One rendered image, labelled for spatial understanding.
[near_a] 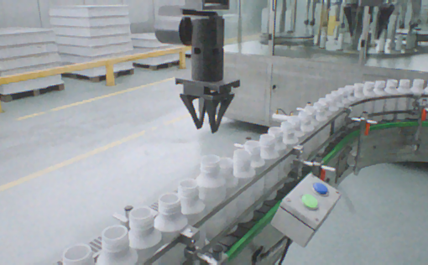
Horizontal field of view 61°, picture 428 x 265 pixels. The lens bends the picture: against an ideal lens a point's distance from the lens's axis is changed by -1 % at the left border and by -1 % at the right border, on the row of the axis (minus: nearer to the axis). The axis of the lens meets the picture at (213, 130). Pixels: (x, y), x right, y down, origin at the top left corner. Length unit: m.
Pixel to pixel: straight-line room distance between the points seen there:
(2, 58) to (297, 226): 5.80
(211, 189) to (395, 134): 1.13
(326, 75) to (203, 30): 3.12
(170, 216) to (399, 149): 1.28
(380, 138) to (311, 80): 2.17
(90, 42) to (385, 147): 6.00
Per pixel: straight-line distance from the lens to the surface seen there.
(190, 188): 0.66
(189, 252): 0.65
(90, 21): 7.02
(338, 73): 3.66
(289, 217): 0.73
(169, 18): 0.67
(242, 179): 0.80
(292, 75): 3.83
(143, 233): 0.60
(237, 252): 0.80
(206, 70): 0.63
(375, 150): 1.66
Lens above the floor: 1.48
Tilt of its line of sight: 20 degrees down
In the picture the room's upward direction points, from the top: straight up
